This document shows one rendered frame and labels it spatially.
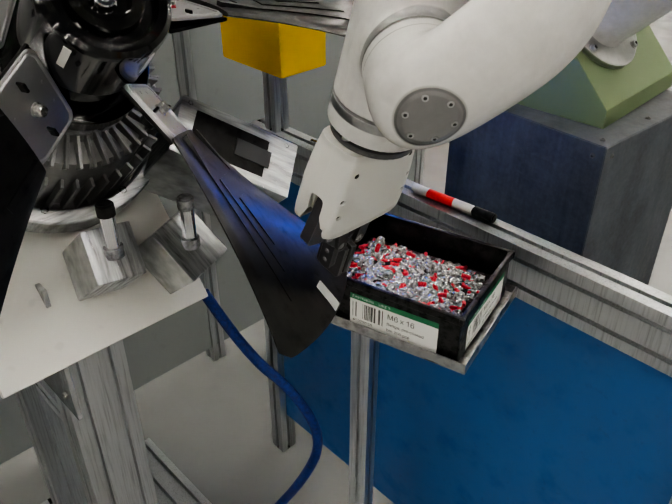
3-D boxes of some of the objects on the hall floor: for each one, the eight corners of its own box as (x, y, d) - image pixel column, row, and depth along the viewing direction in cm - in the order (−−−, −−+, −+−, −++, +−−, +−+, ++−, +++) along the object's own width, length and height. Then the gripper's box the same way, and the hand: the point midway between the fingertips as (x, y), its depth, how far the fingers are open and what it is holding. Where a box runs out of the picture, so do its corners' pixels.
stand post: (134, 657, 132) (12, 255, 82) (175, 624, 137) (83, 228, 87) (147, 675, 129) (28, 271, 79) (188, 641, 135) (101, 242, 85)
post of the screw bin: (346, 619, 138) (351, 292, 94) (354, 606, 141) (362, 282, 97) (360, 627, 137) (371, 299, 92) (367, 614, 139) (382, 288, 95)
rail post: (272, 443, 176) (252, 161, 133) (284, 435, 178) (268, 155, 135) (283, 452, 173) (265, 168, 130) (295, 443, 176) (282, 161, 133)
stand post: (77, 575, 146) (-119, 9, 83) (116, 548, 151) (-41, -3, 88) (88, 589, 143) (-107, 17, 80) (127, 562, 149) (-27, 3, 85)
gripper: (343, 171, 52) (300, 321, 65) (464, 119, 61) (406, 260, 74) (280, 117, 56) (251, 270, 68) (404, 74, 64) (358, 217, 77)
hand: (336, 252), depth 70 cm, fingers closed
